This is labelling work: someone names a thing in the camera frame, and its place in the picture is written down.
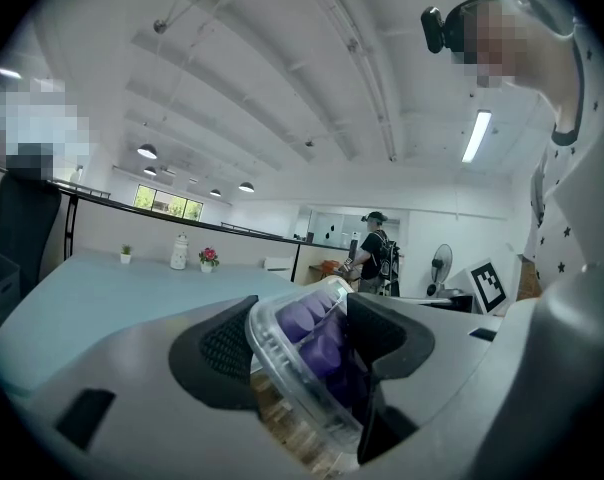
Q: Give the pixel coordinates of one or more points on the beige partition with black rail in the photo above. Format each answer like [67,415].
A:
[157,233]

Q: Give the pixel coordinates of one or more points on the person's head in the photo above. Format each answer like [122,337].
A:
[522,43]

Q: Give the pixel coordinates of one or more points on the black office chair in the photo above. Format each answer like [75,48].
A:
[22,218]

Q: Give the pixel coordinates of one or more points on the black standing fan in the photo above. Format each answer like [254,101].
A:
[441,263]

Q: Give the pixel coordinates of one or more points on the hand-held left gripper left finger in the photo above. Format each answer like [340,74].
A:
[147,408]

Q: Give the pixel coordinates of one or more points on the white ceramic lantern jar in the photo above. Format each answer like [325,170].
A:
[180,253]

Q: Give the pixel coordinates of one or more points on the black pendant lamp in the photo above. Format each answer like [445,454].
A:
[215,193]
[150,171]
[147,151]
[246,187]

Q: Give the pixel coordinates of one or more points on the black head-worn camera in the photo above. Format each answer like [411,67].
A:
[434,28]

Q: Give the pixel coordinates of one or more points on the small green potted plant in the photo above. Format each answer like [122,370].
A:
[125,255]

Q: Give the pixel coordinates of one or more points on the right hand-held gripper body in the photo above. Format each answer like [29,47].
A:
[489,283]

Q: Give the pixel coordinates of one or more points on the white star-print shirt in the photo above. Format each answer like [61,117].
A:
[577,193]

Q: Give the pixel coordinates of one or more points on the pink flowers in pot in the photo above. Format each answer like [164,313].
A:
[208,260]

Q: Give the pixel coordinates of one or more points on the light blue table white legs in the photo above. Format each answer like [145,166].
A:
[107,288]

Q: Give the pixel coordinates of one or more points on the window with green view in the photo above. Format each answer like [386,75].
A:
[167,203]

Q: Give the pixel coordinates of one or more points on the orange box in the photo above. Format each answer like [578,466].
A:
[330,264]

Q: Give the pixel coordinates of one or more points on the long ceiling light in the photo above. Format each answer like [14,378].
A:
[477,135]

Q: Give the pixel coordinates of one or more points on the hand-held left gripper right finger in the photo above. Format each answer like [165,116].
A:
[457,393]

